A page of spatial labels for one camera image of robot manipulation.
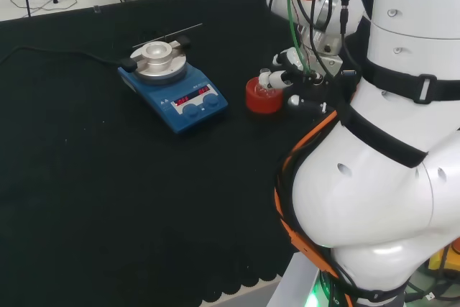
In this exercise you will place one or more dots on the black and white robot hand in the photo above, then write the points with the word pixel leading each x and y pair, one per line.
pixel 323 87

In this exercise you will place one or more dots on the clear round-bottom glass flask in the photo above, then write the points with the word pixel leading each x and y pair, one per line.
pixel 261 86

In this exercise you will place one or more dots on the thin metal probe rod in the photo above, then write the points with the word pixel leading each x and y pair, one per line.
pixel 179 30

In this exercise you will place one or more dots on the blue base heater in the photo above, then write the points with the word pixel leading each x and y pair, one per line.
pixel 158 95

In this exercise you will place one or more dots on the yellow stop button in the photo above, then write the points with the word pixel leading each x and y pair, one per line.
pixel 443 260

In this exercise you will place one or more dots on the black bench cloth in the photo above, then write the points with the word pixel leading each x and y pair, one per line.
pixel 108 177

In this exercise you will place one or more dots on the clear cloth clip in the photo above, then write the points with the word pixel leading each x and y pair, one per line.
pixel 96 9

